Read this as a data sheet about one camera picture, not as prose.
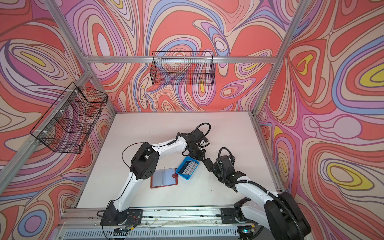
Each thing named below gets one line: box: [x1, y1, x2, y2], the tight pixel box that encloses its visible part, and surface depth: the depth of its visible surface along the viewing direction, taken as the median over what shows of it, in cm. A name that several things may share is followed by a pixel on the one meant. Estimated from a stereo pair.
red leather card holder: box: [150, 167, 179, 189], surface depth 86 cm
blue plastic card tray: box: [175, 156, 200, 181], surface depth 88 cm
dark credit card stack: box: [178, 161, 199, 175], surface depth 88 cm
